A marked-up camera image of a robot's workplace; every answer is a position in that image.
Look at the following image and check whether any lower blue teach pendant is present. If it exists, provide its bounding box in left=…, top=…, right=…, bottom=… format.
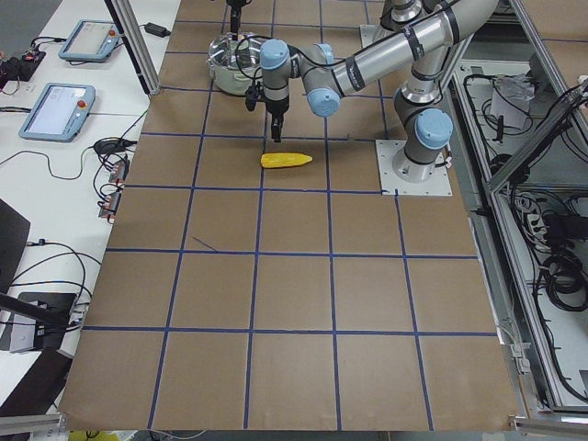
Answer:
left=18, top=83, right=96, bottom=142

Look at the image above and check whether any black monitor stand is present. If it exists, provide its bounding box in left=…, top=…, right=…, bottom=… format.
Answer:
left=1, top=292, right=75, bottom=354

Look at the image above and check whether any black power adapter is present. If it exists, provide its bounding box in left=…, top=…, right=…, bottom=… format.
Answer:
left=144, top=22, right=171, bottom=38

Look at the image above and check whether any yellow corn cob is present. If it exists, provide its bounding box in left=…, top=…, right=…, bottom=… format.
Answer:
left=260, top=153, right=313, bottom=169

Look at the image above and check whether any pale green steel pot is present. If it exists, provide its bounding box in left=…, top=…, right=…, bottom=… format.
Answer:
left=207, top=32, right=262, bottom=96

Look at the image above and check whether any black cable bundle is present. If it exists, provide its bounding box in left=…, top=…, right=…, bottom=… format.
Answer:
left=532, top=250, right=588, bottom=313

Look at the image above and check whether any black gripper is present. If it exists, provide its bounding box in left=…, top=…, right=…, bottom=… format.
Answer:
left=226, top=0, right=251, bottom=40
left=265, top=95, right=289, bottom=141

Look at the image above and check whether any aluminium frame post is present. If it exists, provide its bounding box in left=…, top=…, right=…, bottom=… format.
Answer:
left=104, top=0, right=162, bottom=96

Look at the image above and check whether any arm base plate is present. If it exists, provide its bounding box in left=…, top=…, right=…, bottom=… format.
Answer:
left=359, top=24, right=391, bottom=48
left=375, top=140, right=453, bottom=198

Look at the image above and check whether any usb hub strip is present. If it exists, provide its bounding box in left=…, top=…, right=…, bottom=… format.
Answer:
left=95, top=154, right=130, bottom=224

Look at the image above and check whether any blue teach pendant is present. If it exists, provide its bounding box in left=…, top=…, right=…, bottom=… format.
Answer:
left=58, top=19, right=120, bottom=62
left=18, top=83, right=96, bottom=142

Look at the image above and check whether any upper blue teach pendant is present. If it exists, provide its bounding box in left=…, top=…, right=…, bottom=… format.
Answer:
left=58, top=19, right=120, bottom=62

